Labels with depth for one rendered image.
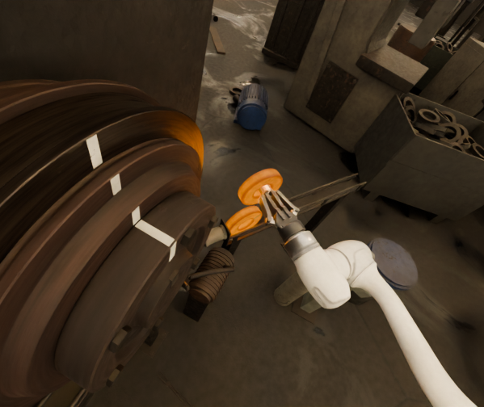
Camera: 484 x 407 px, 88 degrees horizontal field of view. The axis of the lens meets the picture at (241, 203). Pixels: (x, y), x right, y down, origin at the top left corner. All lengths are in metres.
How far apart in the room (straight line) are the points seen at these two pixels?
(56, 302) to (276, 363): 1.44
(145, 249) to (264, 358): 1.38
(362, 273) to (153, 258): 0.64
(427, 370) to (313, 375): 1.04
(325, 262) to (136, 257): 0.53
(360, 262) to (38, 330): 0.72
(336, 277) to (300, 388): 1.04
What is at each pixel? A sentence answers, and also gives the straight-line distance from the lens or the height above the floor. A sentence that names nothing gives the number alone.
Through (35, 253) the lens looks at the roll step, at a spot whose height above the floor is 1.30.
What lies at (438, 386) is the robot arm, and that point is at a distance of 0.73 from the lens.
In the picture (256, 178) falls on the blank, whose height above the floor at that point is 0.98.
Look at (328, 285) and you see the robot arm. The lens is 0.70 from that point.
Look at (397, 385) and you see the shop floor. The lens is 2.03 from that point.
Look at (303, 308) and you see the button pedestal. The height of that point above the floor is 0.02.
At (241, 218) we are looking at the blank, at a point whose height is 0.77.
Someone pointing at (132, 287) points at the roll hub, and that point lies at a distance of 0.27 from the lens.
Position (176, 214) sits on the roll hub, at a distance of 0.30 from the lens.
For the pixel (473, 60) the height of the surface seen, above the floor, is 0.95.
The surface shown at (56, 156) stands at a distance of 0.23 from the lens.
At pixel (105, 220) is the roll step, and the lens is 0.26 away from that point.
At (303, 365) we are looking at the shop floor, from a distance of 1.69.
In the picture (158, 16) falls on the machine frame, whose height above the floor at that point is 1.34.
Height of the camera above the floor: 1.50
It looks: 50 degrees down
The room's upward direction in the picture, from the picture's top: 24 degrees clockwise
